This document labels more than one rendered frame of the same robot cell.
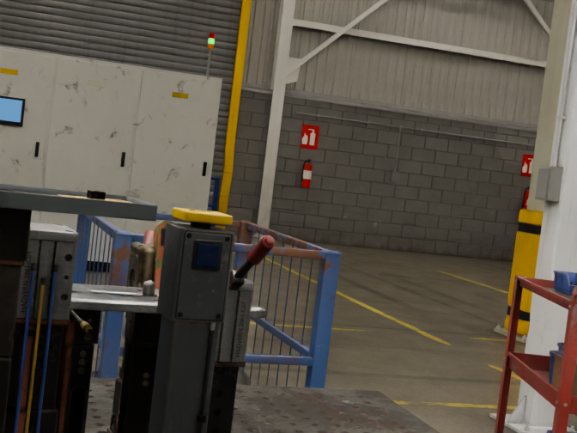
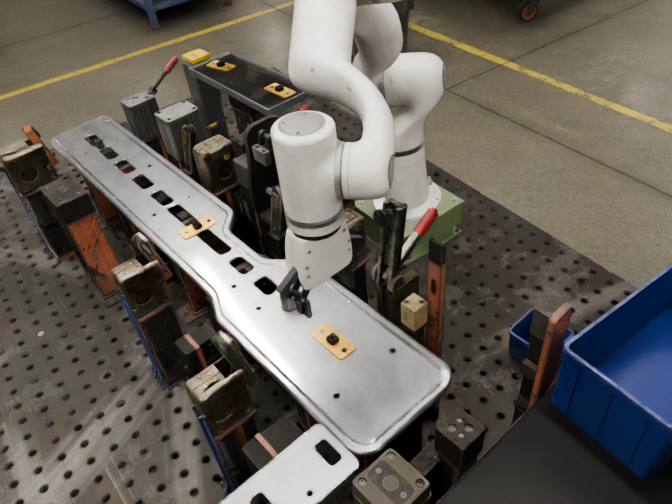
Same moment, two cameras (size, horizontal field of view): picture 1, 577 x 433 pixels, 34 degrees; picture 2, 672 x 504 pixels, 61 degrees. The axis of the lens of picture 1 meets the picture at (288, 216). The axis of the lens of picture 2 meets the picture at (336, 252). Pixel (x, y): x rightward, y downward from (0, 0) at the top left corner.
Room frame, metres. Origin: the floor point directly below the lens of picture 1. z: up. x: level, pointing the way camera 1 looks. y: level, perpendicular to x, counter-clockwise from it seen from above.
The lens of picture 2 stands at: (1.22, 1.76, 1.80)
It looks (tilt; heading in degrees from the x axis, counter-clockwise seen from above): 42 degrees down; 257
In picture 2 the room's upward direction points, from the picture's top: 7 degrees counter-clockwise
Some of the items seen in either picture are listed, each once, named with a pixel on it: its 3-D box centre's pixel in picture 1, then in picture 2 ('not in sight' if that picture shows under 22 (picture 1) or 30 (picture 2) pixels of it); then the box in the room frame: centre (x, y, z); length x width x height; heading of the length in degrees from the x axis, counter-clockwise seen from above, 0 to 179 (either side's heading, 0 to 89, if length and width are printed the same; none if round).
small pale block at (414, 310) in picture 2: not in sight; (413, 366); (0.95, 1.14, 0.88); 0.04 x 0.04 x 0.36; 24
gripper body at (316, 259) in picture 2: not in sight; (319, 245); (1.09, 1.11, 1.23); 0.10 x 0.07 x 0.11; 24
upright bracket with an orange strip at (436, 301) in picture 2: not in sight; (433, 342); (0.91, 1.15, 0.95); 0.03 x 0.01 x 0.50; 114
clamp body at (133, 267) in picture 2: not in sight; (158, 321); (1.42, 0.81, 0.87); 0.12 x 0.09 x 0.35; 24
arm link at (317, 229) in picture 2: not in sight; (315, 212); (1.09, 1.11, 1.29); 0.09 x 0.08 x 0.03; 24
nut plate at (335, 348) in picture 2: not in sight; (332, 339); (1.09, 1.12, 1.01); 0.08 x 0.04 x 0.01; 114
